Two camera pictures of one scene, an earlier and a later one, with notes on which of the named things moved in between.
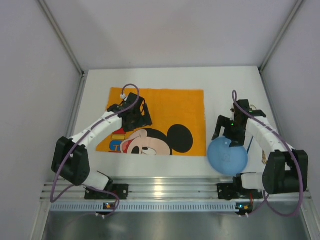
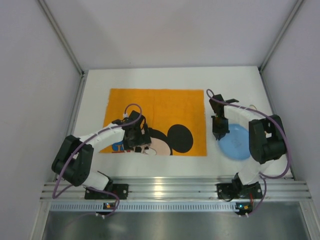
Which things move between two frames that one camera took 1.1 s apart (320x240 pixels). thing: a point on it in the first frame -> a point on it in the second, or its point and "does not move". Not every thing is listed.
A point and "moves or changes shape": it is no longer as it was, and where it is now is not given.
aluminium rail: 157,188 does not move
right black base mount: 235,191 does not move
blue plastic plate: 225,160 moves or changes shape
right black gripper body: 227,130 -> 219,127
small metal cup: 253,107 does not move
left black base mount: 121,190 does not move
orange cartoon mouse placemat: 178,128 does not move
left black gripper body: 144,113 -> 137,144
